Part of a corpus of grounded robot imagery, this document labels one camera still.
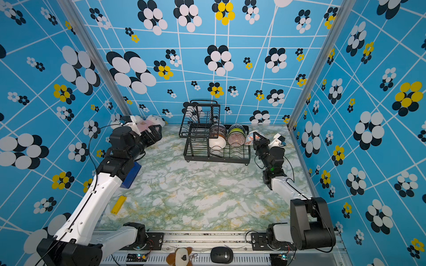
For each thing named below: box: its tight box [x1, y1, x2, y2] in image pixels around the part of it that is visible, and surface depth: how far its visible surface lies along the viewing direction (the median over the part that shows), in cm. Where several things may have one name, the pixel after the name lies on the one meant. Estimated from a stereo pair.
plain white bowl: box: [208, 135, 227, 151], surface depth 107 cm
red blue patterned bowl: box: [245, 130, 261, 146], surface depth 82 cm
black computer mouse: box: [209, 246, 234, 265], surface depth 70 cm
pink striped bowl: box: [227, 131, 246, 147], surface depth 109 cm
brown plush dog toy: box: [166, 246, 193, 266], surface depth 69 cm
